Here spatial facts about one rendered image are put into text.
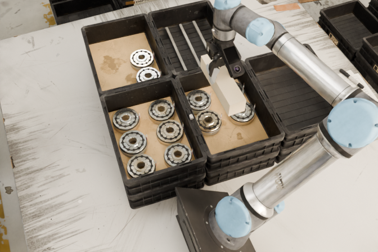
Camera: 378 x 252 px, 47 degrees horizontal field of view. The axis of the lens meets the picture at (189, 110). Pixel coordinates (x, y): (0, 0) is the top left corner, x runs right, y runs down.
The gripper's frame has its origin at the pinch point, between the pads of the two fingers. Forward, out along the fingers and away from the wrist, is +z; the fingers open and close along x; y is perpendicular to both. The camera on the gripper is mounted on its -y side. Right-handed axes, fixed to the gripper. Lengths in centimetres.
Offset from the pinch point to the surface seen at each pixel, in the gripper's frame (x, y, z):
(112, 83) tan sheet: 33, 35, 26
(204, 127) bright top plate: 6.8, -1.9, 22.9
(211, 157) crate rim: 11.8, -18.6, 15.9
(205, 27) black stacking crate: -17, 52, 26
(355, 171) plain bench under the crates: -46, -34, 39
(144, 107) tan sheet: 24.6, 18.0, 25.6
